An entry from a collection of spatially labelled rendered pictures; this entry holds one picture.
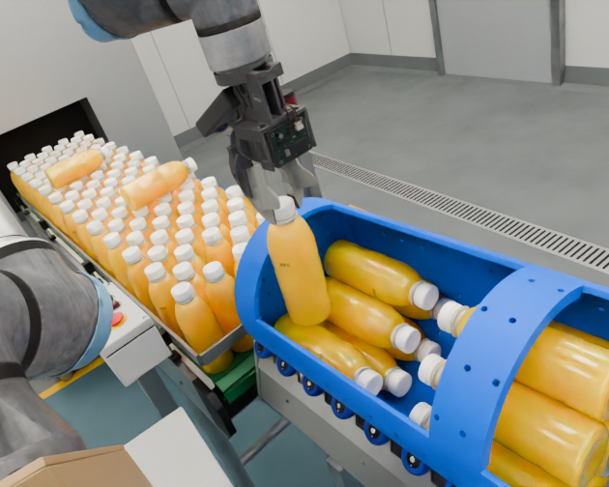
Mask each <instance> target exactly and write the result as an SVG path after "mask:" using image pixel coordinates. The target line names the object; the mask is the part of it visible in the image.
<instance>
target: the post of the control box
mask: <svg viewBox="0 0 609 487"><path fill-rule="evenodd" d="M137 382H138V383H139V385H140V386H141V388H142V389H143V391H144V392H145V394H146V395H147V397H148V398H149V400H150V401H151V403H152V404H153V406H154V408H155V409H156V411H157V412H158V414H159V416H160V417H161V419H164V418H165V417H166V416H168V415H170V414H171V413H173V412H174V411H176V410H177V409H178V408H179V407H178V405H177V403H176V402H175V400H174V398H173V397H172V395H171V394H170V392H169V390H168V389H167V387H166V385H165V384H164V382H163V381H162V379H161V377H160V375H159V373H158V372H157V370H156V368H155V367H154V368H152V369H151V370H149V371H148V372H147V373H145V374H144V375H143V376H141V377H140V378H139V379H137Z"/></svg>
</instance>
